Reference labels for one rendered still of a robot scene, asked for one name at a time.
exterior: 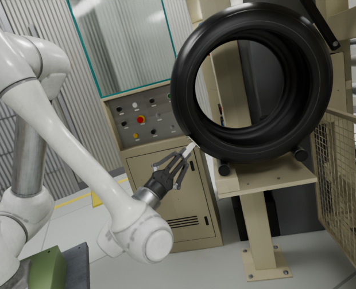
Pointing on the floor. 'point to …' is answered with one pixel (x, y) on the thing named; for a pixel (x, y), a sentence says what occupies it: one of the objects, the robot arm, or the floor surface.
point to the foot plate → (258, 275)
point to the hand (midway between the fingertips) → (187, 150)
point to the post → (223, 82)
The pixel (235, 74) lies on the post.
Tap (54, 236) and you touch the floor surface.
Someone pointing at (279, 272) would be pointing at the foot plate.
